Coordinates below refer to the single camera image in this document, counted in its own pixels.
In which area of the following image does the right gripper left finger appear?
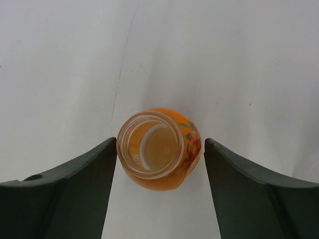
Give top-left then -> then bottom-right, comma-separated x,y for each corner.
0,137 -> 117,239

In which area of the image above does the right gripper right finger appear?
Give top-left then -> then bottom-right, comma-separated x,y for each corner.
204,138 -> 319,239

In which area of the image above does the small orange juice bottle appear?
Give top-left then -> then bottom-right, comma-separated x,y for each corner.
116,108 -> 203,191

